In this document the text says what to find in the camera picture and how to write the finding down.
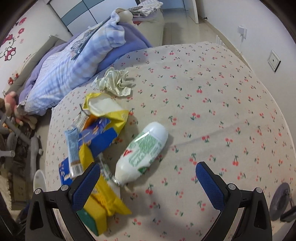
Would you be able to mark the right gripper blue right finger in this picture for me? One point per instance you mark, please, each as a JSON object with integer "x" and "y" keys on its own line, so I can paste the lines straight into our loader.
{"x": 213, "y": 185}

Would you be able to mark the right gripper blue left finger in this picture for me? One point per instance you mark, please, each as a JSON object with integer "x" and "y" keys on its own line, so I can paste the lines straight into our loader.
{"x": 83, "y": 185}

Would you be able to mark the yellow green sponge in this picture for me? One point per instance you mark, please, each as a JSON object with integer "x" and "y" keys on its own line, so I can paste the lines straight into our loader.
{"x": 93, "y": 215}

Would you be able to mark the yellow crinkled snack wrapper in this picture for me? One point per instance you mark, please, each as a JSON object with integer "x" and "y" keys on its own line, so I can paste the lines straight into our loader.
{"x": 107, "y": 194}

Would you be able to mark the light blue snack wrapper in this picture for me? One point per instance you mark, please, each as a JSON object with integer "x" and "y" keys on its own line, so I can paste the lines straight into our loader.
{"x": 72, "y": 141}

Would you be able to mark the blue biscuit box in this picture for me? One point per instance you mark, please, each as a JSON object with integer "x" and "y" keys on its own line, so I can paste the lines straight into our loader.
{"x": 97, "y": 137}

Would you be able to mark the white green plastic bottle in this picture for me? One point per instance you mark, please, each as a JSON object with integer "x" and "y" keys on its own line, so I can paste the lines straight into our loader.
{"x": 140, "y": 153}

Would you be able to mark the yellow white snack bag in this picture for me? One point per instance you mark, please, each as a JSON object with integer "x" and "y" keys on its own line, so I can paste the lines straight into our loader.
{"x": 101, "y": 105}

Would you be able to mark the white paper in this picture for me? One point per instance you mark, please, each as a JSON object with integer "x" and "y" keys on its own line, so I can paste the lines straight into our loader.
{"x": 115, "y": 81}

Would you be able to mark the white polka dot trash bin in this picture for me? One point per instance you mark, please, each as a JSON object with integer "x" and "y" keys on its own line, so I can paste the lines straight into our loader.
{"x": 39, "y": 181}

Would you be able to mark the grey ergonomic chair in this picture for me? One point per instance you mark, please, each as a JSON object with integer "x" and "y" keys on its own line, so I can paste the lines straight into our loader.
{"x": 19, "y": 152}

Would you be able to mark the cherry print mattress cover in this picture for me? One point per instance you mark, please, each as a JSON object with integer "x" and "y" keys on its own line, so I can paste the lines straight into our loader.
{"x": 216, "y": 111}

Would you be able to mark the pink plush toy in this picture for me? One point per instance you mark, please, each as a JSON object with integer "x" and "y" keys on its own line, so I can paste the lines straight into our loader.
{"x": 12, "y": 110}

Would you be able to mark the blue plaid quilt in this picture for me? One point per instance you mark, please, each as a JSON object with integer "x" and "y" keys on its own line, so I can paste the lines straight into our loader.
{"x": 70, "y": 65}

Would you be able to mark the small red plush toys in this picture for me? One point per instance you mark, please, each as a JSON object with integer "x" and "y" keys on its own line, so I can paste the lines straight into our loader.
{"x": 13, "y": 79}

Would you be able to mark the grey bed headboard cushion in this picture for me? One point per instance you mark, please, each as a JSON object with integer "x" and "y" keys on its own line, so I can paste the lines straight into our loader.
{"x": 32, "y": 62}

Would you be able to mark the purple blanket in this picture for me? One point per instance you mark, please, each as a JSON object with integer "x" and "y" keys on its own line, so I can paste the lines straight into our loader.
{"x": 135, "y": 40}

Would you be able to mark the white blue wardrobe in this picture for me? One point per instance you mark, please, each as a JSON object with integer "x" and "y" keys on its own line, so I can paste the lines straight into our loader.
{"x": 78, "y": 15}

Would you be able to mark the white door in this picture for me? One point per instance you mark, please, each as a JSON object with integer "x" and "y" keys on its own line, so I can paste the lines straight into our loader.
{"x": 191, "y": 8}

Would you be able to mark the folded striped cloth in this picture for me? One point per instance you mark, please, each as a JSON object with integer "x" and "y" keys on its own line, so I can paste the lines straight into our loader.
{"x": 146, "y": 8}

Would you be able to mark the grey wall switch plate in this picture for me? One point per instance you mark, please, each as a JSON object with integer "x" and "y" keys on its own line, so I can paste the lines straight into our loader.
{"x": 274, "y": 61}

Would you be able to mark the hello kitty wall sticker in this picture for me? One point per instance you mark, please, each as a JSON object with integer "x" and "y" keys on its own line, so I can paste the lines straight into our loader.
{"x": 8, "y": 47}

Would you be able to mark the white wall socket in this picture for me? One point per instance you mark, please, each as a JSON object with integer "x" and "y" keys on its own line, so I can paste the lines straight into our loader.
{"x": 243, "y": 32}

